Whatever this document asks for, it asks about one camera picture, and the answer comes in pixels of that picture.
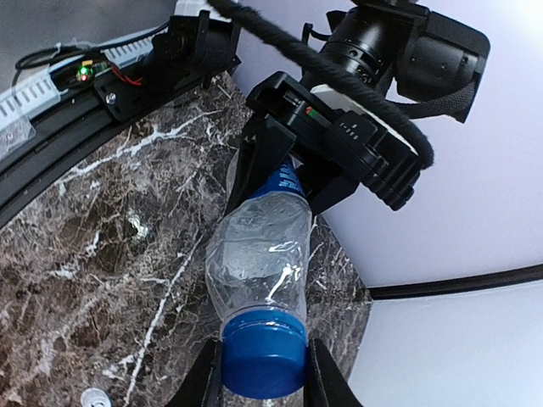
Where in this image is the white slotted cable duct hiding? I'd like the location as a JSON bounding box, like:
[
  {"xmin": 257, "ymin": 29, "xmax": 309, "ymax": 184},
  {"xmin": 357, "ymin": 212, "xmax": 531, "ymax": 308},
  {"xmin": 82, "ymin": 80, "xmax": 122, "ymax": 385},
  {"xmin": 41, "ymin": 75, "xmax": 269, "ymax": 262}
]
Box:
[{"xmin": 1, "ymin": 36, "xmax": 152, "ymax": 128}]

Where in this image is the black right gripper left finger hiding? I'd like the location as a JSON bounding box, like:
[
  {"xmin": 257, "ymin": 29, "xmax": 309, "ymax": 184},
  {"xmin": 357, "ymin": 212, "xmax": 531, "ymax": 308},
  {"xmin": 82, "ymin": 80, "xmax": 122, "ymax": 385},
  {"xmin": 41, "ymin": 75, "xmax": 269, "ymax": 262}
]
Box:
[{"xmin": 168, "ymin": 339, "xmax": 222, "ymax": 407}]

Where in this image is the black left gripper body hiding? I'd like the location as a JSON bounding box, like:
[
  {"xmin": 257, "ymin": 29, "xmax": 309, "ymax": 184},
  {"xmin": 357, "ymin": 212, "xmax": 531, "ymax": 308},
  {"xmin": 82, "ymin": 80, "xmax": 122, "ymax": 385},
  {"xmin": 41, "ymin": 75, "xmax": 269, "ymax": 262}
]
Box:
[{"xmin": 246, "ymin": 72, "xmax": 421, "ymax": 211}]

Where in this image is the black left camera cable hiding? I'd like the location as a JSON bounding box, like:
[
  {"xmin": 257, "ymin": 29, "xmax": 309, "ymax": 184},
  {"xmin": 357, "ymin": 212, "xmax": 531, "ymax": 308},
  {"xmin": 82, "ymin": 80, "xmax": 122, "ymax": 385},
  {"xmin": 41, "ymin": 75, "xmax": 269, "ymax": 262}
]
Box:
[{"xmin": 207, "ymin": 0, "xmax": 437, "ymax": 170}]

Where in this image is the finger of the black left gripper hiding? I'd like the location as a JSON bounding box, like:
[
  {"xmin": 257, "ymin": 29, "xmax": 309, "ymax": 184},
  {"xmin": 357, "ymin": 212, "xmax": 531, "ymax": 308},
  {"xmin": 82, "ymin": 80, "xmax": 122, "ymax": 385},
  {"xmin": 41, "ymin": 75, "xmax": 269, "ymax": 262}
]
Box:
[
  {"xmin": 225, "ymin": 118, "xmax": 296, "ymax": 215},
  {"xmin": 296, "ymin": 159, "xmax": 360, "ymax": 215}
]

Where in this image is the white clear bottle cap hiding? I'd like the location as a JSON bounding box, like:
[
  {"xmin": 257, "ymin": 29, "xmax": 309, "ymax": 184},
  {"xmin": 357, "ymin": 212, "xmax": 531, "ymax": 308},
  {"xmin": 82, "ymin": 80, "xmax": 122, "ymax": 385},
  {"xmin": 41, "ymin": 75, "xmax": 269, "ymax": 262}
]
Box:
[{"xmin": 80, "ymin": 387, "xmax": 112, "ymax": 407}]

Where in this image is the black front table rail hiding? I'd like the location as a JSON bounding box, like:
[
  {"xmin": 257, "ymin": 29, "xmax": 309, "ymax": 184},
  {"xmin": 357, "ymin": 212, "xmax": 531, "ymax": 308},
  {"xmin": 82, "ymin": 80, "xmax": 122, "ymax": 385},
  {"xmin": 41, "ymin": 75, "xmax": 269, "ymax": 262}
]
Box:
[{"xmin": 0, "ymin": 8, "xmax": 243, "ymax": 230}]

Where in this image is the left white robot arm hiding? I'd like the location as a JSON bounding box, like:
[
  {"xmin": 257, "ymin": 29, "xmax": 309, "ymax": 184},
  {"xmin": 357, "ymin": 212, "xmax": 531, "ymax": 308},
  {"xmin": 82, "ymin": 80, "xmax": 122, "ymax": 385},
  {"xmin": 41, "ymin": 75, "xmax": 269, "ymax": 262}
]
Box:
[{"xmin": 227, "ymin": 1, "xmax": 490, "ymax": 214}]

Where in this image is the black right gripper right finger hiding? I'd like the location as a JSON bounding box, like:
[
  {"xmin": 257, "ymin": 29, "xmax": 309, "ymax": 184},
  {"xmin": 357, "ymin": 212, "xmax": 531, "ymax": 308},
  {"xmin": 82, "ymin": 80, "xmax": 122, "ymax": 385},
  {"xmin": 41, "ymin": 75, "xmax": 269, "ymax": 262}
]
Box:
[{"xmin": 305, "ymin": 338, "xmax": 362, "ymax": 407}]

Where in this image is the pepsi label bottle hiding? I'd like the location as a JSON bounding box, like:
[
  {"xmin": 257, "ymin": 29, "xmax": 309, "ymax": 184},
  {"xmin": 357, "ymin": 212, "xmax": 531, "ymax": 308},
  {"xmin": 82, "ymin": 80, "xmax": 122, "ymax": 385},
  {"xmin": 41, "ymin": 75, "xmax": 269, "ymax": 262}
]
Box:
[{"xmin": 205, "ymin": 157, "xmax": 312, "ymax": 341}]

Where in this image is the small circuit board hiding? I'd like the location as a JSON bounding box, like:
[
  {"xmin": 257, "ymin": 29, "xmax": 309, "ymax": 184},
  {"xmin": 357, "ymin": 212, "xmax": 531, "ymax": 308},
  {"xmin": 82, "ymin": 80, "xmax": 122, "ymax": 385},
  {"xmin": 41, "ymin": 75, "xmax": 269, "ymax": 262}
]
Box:
[{"xmin": 76, "ymin": 59, "xmax": 109, "ymax": 85}]

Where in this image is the black left corner post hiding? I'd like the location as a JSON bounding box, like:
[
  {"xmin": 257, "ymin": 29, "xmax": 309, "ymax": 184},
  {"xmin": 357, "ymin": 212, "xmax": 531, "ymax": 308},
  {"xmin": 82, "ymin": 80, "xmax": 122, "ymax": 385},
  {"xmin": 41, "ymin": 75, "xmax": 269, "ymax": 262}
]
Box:
[{"xmin": 369, "ymin": 265, "xmax": 542, "ymax": 300}]

